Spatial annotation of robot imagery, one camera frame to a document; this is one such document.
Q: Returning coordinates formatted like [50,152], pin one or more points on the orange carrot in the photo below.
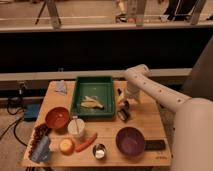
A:
[80,146]

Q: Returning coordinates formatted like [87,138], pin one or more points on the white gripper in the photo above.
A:
[126,94]

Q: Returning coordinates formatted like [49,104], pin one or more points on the beige cloth in tray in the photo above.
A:
[89,102]

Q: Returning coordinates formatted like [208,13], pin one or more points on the light blue small cloth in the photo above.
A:
[61,87]

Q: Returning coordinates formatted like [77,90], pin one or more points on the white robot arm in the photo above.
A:
[192,148]

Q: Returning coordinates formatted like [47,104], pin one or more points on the yellow round fruit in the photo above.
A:
[66,146]

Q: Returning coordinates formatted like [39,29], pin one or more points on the red bowl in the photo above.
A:
[57,118]

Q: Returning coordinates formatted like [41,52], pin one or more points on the blue box on floor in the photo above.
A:
[31,112]

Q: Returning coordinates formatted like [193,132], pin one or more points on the dark red grapes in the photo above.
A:
[39,132]

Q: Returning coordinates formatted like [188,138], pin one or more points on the purple bowl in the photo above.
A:
[130,141]

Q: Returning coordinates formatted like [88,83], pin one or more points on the green plastic tray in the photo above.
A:
[100,88]

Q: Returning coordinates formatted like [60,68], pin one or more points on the black rectangular block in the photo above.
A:
[155,145]

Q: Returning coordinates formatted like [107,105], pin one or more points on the blue crumpled cloth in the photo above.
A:
[42,151]

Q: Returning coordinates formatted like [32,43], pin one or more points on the small metal cup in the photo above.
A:
[99,151]

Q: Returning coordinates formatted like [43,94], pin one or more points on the white cup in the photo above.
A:
[76,128]

